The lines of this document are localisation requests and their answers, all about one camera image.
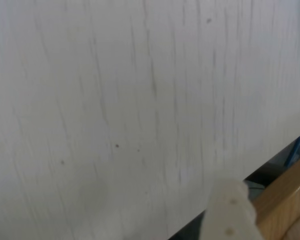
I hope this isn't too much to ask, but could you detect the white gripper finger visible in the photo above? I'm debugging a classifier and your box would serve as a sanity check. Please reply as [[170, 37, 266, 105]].
[[201, 178, 262, 240]]

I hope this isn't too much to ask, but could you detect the light wooden desk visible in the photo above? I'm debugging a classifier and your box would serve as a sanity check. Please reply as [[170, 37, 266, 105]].
[[252, 149, 300, 240]]

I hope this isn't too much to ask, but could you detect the blue box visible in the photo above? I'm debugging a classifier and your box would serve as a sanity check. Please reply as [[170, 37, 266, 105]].
[[286, 131, 300, 167]]

